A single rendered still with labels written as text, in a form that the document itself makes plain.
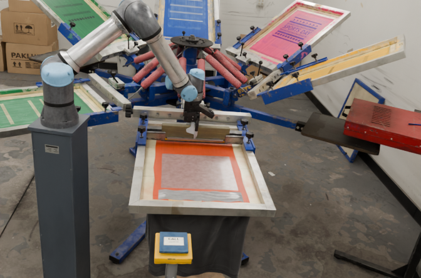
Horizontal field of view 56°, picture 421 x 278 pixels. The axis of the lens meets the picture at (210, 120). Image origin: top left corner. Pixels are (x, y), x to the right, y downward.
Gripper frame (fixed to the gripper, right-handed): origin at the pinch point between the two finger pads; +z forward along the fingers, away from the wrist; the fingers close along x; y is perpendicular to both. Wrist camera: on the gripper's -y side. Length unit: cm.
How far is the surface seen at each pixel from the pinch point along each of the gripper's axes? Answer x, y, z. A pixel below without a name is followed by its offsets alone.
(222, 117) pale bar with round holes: -21.3, -17.1, -1.4
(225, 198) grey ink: 49, -10, 5
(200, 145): 2.1, -2.8, 5.3
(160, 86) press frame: -70, 20, -1
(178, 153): 12.0, 9.0, 5.3
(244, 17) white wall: -412, -100, 4
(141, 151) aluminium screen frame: 17.5, 27.2, 1.8
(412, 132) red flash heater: 2, -120, -9
